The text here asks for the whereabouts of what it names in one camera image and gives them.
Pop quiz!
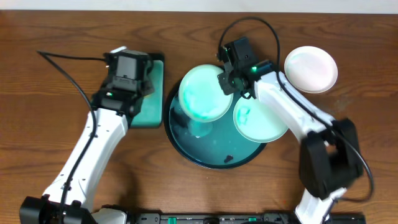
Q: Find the mint plate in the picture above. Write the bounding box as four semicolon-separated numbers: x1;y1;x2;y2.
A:
233;97;288;143
178;64;233;123

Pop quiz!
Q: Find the white plate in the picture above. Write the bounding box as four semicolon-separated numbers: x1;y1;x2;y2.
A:
284;46;338;93

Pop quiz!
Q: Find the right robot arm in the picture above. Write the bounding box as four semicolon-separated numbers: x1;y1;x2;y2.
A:
218;60;366;223

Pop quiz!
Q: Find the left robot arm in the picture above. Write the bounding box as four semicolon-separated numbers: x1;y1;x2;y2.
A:
19;60;164;224

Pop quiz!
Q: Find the rectangular green tray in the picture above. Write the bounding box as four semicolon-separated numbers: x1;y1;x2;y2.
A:
130;53;165;129

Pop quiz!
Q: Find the round dark teal tray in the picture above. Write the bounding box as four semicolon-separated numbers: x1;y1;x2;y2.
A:
164;81;267;169

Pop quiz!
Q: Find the small black debris piece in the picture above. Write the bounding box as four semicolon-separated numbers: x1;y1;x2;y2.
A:
224;155;233;163

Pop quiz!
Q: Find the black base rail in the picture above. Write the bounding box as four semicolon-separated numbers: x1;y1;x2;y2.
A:
127;213;300;224

